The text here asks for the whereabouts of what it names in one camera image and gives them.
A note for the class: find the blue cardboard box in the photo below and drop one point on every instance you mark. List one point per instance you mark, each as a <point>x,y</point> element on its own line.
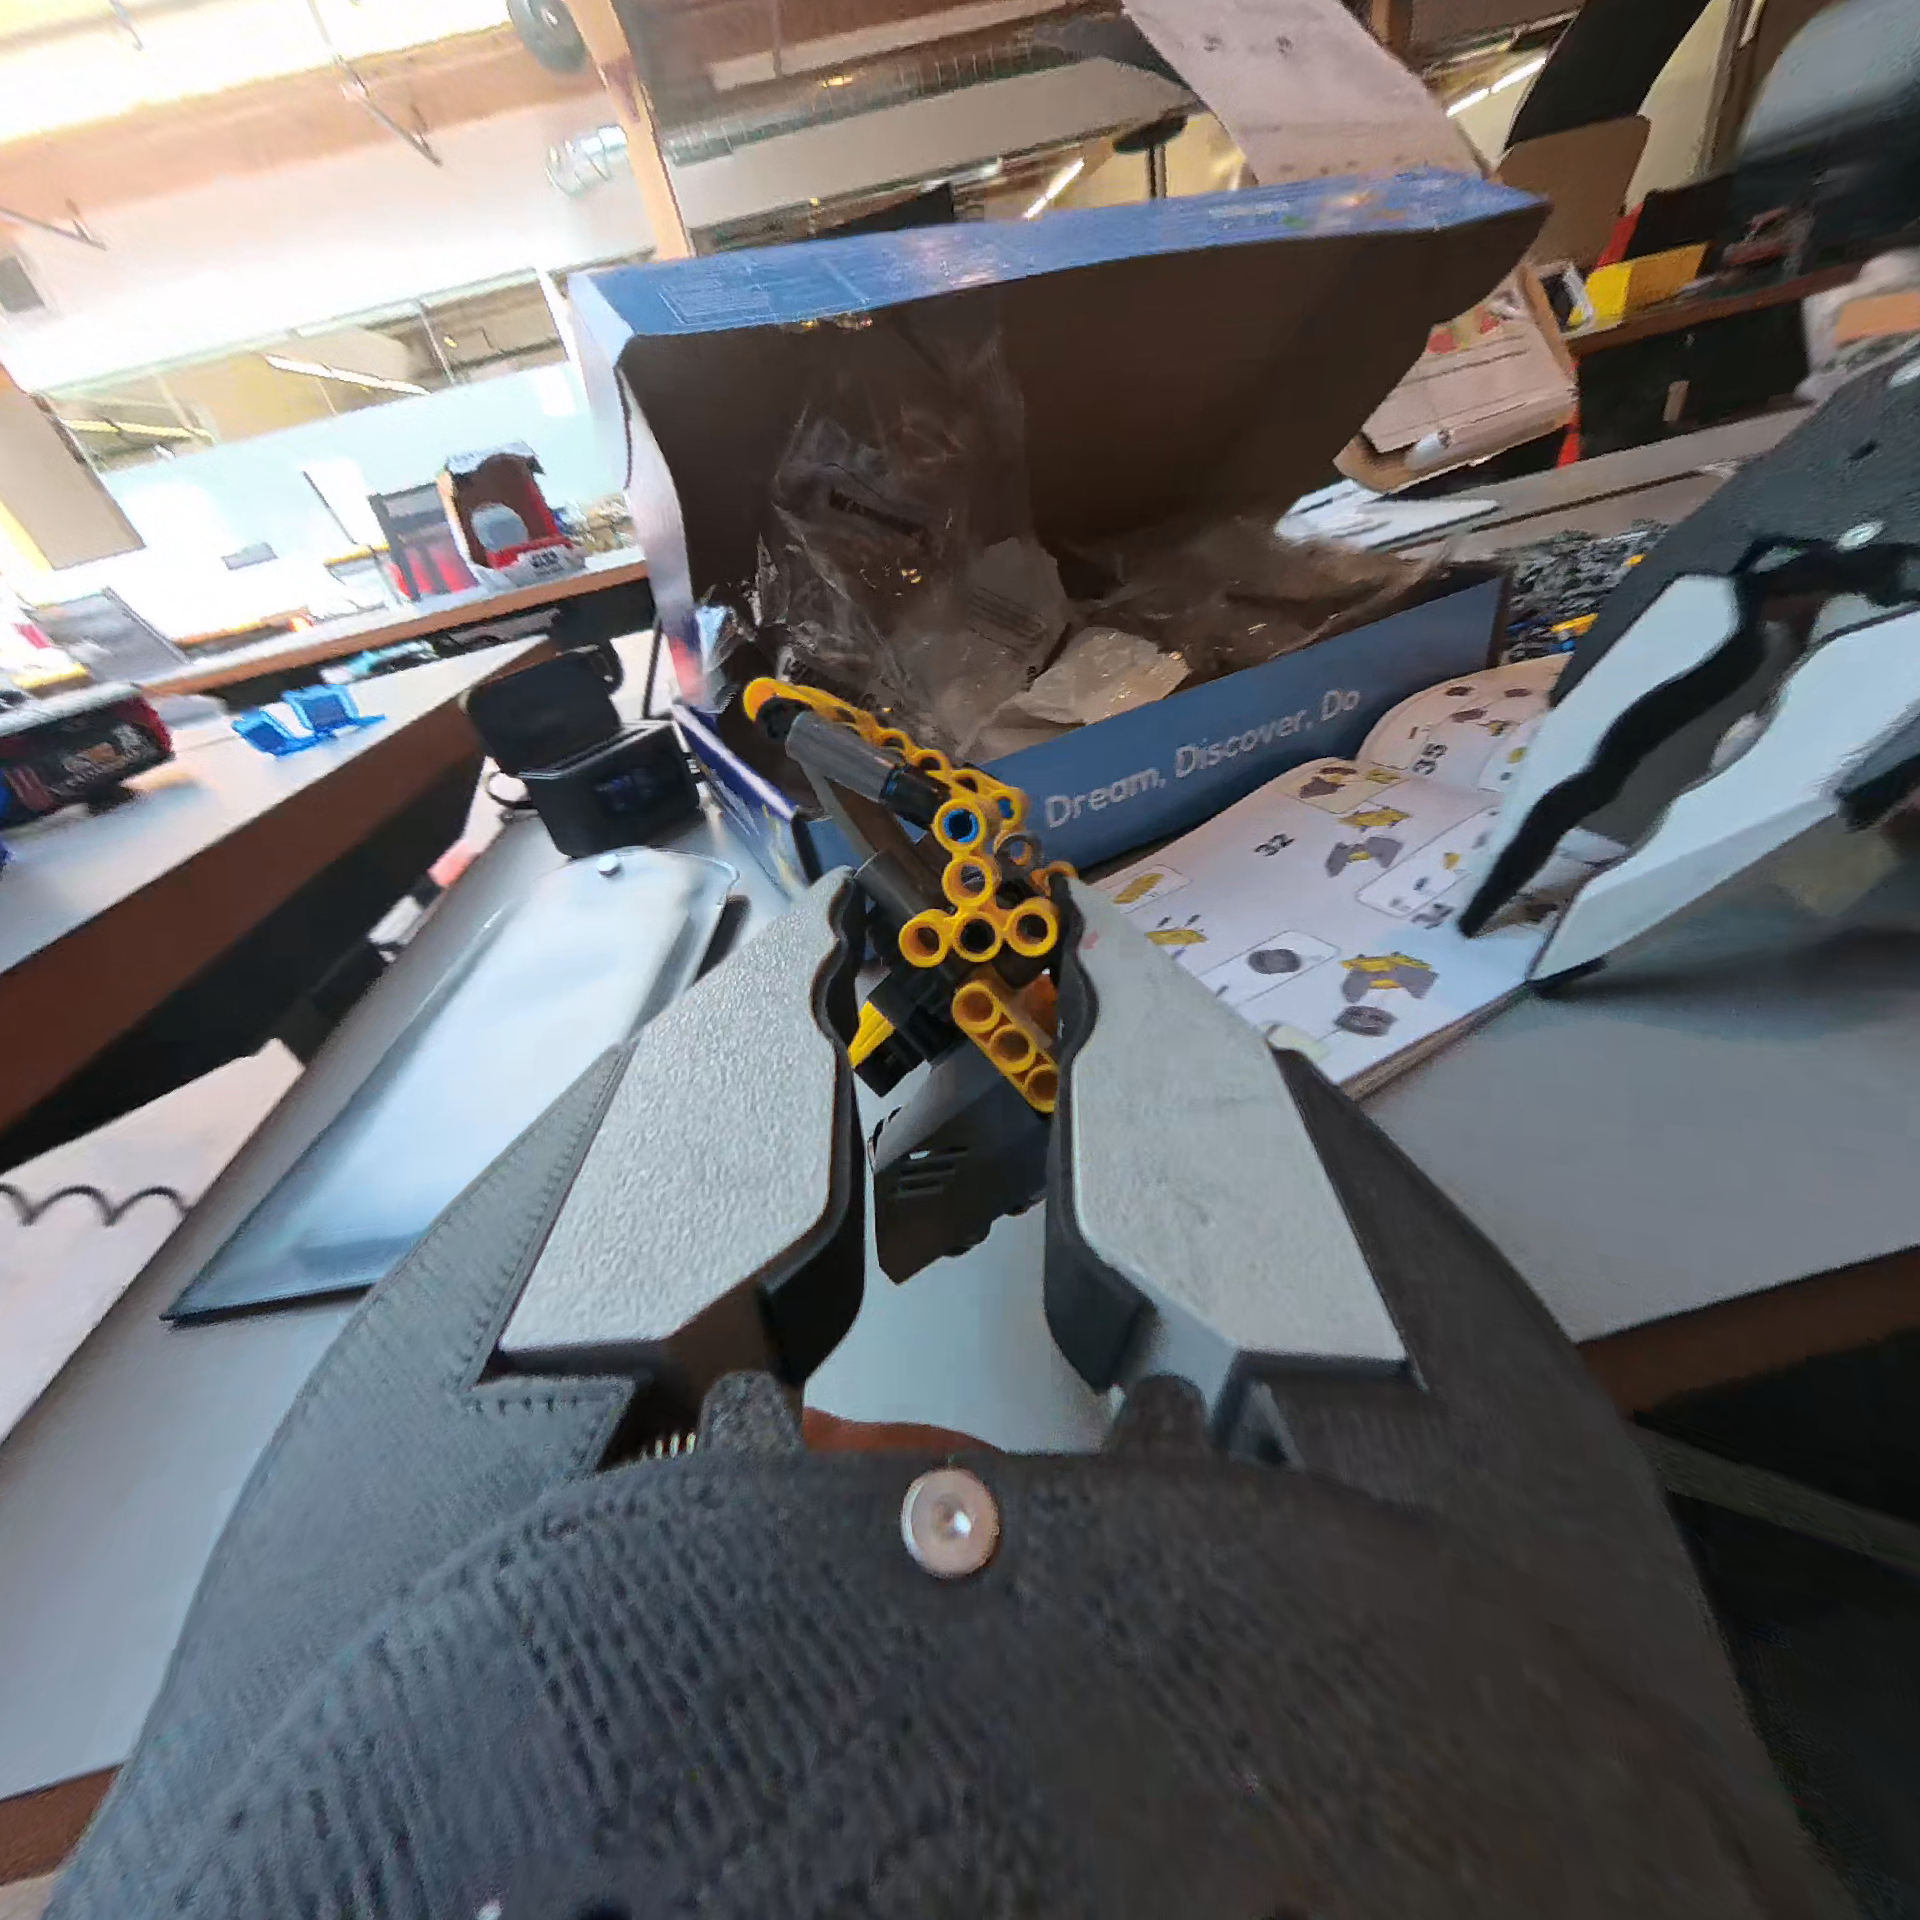
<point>1199,389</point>

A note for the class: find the dark printed pack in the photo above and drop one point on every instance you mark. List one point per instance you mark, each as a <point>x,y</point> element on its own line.
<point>84,749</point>

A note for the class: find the brown cardboard box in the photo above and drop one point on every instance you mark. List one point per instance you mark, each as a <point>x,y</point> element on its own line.
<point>1485,376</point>

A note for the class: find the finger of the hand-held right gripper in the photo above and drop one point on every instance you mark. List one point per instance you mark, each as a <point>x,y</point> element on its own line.
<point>1769,839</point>
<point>1635,676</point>

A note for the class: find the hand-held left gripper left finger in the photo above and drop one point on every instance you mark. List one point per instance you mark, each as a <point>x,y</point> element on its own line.
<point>706,1140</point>

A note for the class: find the black mesh organiser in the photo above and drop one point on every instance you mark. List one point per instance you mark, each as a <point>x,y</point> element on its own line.
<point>420,549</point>

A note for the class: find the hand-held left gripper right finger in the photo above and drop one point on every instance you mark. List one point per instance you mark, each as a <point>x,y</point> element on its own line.
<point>1214,1184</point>

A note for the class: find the grey desk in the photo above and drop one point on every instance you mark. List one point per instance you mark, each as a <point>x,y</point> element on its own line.
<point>1619,1140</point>

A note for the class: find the clear blue plastic piece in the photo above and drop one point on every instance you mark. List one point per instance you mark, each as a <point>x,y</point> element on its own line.
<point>336,707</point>
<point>268,728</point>

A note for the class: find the building instruction booklet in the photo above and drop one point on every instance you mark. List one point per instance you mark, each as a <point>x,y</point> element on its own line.
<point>1351,886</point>

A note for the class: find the black charging case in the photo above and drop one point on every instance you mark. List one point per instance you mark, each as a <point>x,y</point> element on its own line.
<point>601,765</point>

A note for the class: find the crumpled clear plastic bags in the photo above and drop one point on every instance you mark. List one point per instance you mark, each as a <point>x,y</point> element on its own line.
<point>931,601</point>

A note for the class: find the white paper sheet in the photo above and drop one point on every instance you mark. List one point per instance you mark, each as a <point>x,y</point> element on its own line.
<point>1319,75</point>

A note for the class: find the yellow grey brick model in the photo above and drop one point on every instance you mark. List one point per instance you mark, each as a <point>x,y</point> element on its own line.
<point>975,917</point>

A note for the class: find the black flat tray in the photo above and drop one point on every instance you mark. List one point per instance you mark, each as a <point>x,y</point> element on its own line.
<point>481,1080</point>

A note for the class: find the wood-edged grey table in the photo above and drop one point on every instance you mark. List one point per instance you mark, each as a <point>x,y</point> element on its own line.
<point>226,839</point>

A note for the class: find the red white carton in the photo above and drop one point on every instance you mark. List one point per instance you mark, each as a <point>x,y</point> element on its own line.
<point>518,518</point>

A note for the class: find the pile of loose brick pieces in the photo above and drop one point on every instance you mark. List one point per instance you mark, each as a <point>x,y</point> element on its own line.
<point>1574,593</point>

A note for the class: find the black hanging speaker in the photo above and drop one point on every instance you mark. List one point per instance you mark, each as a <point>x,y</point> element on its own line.
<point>548,34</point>

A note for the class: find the yellow box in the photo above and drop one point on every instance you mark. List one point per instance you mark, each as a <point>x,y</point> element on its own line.
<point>1648,279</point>

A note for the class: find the white flat board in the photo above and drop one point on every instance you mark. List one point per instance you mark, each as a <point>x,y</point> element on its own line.
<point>1393,522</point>

